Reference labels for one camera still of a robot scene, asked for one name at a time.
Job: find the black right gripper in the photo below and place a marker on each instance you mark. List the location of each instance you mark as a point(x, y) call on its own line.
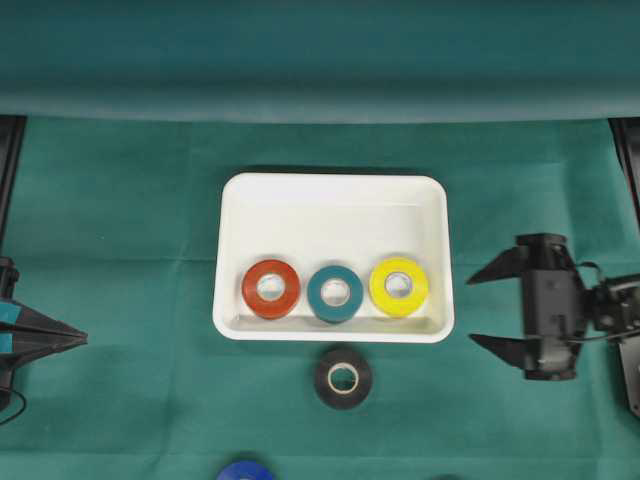
point(552, 304)

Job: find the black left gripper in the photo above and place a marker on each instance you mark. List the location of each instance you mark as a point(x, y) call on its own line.
point(18, 318)

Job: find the yellow tape roll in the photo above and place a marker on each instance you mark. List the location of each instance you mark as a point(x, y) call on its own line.
point(415, 286)

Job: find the green tape roll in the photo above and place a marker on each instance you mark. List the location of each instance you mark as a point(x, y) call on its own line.
point(335, 293)

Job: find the red tape roll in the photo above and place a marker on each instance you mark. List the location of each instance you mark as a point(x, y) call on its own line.
point(271, 288)

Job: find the blue tape roll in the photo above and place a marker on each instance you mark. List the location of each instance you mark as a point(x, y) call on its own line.
point(245, 470)

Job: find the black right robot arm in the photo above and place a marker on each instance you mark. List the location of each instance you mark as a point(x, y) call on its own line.
point(612, 314)

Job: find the black tape roll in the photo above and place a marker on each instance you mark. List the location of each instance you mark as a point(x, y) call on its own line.
point(331, 395)

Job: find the white plastic tray case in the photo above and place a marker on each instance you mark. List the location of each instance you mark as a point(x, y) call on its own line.
point(313, 220)

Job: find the green backdrop curtain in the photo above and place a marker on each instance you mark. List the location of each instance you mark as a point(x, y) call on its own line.
point(321, 61)

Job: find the black right frame rail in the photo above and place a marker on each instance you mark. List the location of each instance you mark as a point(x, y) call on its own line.
point(626, 136)

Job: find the black frame rail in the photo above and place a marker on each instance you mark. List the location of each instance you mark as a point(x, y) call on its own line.
point(626, 136)
point(12, 133)

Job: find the black left frame rail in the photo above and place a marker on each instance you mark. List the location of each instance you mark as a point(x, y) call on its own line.
point(12, 133)

